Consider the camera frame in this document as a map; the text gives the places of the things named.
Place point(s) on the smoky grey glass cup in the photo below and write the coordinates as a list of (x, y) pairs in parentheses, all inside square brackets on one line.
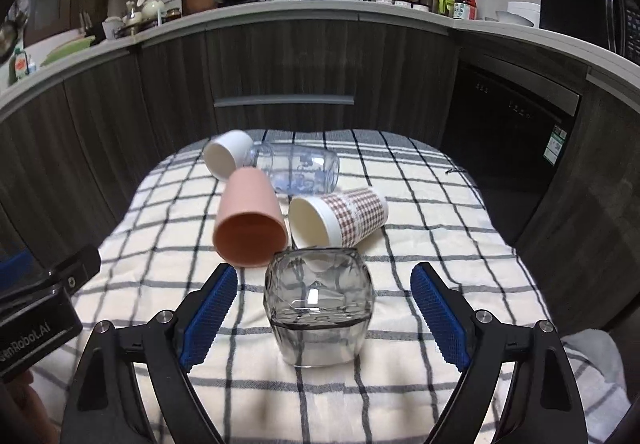
[(320, 324)]

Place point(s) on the black dishwasher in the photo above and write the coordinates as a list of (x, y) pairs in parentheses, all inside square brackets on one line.
[(500, 149)]

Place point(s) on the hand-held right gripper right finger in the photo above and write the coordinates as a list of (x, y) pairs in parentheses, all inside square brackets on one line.
[(442, 319)]

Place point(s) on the white bowl stack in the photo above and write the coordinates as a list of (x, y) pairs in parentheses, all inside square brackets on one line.
[(524, 14)]

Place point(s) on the grey cloth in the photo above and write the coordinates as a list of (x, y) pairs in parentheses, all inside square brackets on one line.
[(595, 369)]

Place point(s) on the green label bottle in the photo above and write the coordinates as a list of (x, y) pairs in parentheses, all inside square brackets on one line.
[(20, 66)]

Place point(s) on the clear glass jar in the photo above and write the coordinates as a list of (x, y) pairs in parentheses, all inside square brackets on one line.
[(300, 169)]

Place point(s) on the pink cup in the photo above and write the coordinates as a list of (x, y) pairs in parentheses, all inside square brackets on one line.
[(247, 209)]

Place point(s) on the black knife block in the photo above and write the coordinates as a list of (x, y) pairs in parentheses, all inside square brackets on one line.
[(92, 28)]

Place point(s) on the white teapot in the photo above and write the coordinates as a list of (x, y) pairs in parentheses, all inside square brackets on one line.
[(152, 8)]

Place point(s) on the checked white cloth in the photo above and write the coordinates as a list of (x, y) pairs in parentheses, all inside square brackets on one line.
[(425, 204)]

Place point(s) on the green cup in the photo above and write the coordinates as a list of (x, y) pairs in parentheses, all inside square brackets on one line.
[(446, 5)]

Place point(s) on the white cup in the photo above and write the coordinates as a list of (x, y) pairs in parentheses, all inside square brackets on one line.
[(225, 151)]

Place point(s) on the white mug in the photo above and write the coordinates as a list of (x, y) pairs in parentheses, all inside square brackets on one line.
[(112, 28)]

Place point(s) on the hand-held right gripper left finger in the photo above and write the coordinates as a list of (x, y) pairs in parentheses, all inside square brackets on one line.
[(210, 319)]

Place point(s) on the black microwave oven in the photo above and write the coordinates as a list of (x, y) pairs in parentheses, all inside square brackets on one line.
[(575, 9)]

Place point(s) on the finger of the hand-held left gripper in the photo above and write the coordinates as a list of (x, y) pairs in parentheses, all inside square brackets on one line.
[(75, 266)]

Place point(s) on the plaid paper cup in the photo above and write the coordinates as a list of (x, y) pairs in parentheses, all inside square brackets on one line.
[(345, 216)]

